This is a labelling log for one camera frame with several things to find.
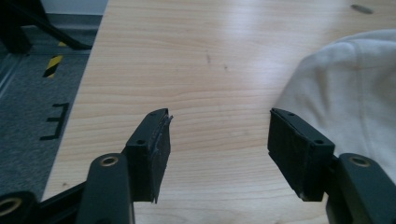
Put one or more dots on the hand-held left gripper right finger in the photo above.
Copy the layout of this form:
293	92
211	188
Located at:
295	155

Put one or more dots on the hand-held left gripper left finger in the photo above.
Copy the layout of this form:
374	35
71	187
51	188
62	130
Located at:
146	161

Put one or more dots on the white cloth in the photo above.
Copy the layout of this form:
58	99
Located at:
345	90

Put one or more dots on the black floor tape mark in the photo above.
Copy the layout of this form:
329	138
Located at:
59	119

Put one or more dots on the yellow black striped floor tape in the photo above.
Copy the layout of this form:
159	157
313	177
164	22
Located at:
53	66

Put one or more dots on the dark oval sticker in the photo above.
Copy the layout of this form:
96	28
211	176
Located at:
361	9

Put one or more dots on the black metal stand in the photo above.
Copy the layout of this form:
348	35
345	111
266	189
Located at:
18	21

